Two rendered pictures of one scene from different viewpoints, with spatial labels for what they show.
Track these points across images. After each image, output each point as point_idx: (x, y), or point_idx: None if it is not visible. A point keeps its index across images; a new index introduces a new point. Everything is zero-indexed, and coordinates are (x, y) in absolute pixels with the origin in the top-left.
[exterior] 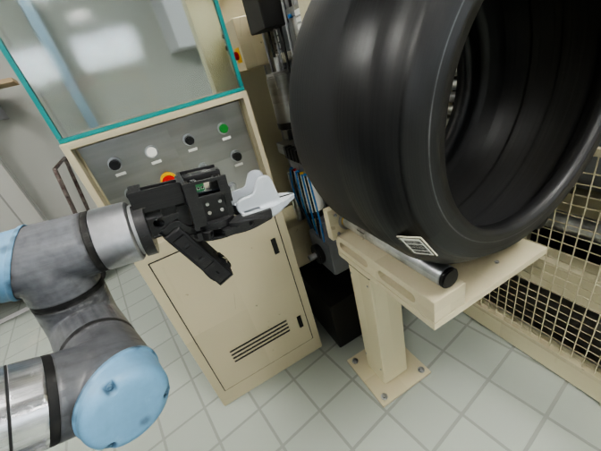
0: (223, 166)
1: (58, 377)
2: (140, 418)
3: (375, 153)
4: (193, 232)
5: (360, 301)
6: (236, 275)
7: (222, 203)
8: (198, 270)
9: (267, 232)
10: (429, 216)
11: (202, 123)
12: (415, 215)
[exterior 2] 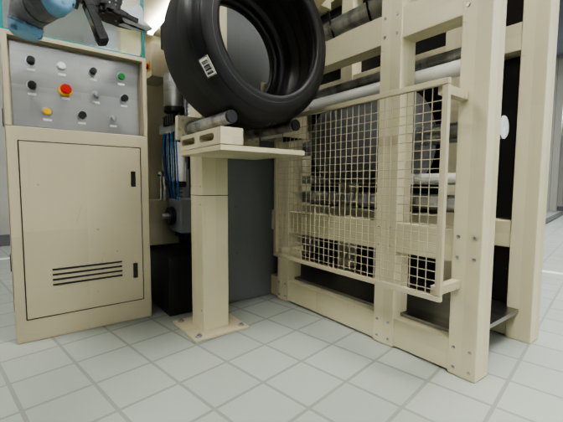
0: (111, 101)
1: None
2: (62, 0)
3: (190, 10)
4: (98, 7)
5: (194, 230)
6: (90, 188)
7: (116, 2)
8: (58, 167)
9: (130, 163)
10: (212, 48)
11: (106, 67)
12: (205, 43)
